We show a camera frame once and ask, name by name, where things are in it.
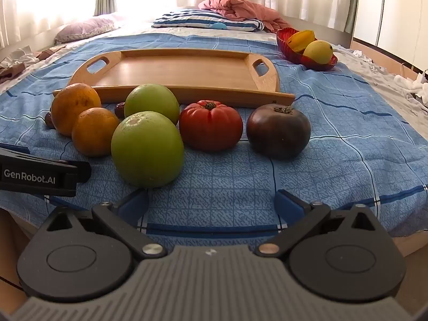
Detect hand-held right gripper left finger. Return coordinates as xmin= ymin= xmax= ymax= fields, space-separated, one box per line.
xmin=42 ymin=189 xmax=168 ymax=259

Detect white wardrobe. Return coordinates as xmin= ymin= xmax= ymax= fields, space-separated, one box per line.
xmin=351 ymin=0 xmax=428 ymax=74

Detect brown crumpled clothes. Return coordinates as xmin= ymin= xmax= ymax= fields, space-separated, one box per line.
xmin=0 ymin=48 xmax=64 ymax=84

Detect wooden tray with handles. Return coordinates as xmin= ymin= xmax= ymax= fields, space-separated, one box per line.
xmin=53 ymin=49 xmax=296 ymax=108

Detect blue checked cloth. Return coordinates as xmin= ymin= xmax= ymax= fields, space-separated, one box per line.
xmin=0 ymin=33 xmax=428 ymax=241

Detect red glass bowl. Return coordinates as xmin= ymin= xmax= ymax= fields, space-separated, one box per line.
xmin=276 ymin=28 xmax=338 ymax=71

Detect dark purple tomato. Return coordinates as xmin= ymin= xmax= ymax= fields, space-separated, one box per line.
xmin=246 ymin=104 xmax=311 ymax=160

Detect yellow mango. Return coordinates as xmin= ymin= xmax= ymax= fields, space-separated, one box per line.
xmin=303 ymin=40 xmax=335 ymax=65

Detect white crumpled clothes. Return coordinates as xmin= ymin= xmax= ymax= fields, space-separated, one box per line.
xmin=0 ymin=47 xmax=41 ymax=71

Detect ribbed red tomato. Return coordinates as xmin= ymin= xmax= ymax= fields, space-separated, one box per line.
xmin=179 ymin=100 xmax=243 ymax=152

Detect white crumpled cloth with cables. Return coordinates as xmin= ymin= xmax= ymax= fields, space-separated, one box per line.
xmin=395 ymin=70 xmax=428 ymax=108

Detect green apple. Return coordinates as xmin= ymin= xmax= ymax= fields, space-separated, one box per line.
xmin=124 ymin=84 xmax=180 ymax=128
xmin=111 ymin=111 xmax=185 ymax=188

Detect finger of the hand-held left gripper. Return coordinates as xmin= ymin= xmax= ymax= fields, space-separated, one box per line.
xmin=0 ymin=145 xmax=92 ymax=188

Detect large orange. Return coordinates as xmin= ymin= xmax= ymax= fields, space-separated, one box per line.
xmin=51 ymin=83 xmax=102 ymax=137

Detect pink crumpled blanket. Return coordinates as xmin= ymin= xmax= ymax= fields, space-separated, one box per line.
xmin=198 ymin=0 xmax=291 ymax=33

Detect small orange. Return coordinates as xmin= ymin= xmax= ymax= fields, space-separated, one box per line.
xmin=71 ymin=107 xmax=121 ymax=157

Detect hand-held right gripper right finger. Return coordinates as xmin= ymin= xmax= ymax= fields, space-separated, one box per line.
xmin=254 ymin=189 xmax=387 ymax=259

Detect blue white striped pillow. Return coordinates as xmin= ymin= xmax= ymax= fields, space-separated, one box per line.
xmin=152 ymin=8 xmax=265 ymax=32

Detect wooden bed frame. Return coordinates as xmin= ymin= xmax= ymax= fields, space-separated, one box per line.
xmin=349 ymin=37 xmax=428 ymax=77

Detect purple floral pillow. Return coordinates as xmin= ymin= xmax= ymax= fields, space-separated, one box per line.
xmin=53 ymin=16 xmax=119 ymax=45

